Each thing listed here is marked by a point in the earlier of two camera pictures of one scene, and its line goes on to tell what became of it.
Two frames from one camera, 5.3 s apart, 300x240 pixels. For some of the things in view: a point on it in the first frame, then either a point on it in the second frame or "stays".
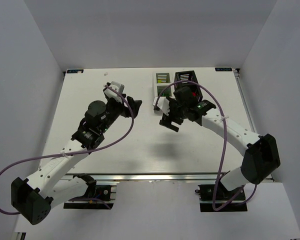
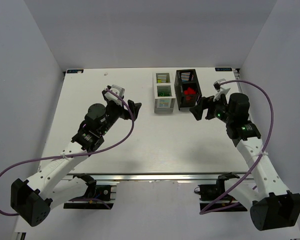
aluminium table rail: [233, 176] stays
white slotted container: [163, 86] stays
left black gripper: [126, 108] stays
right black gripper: [173, 118] -> [206, 109]
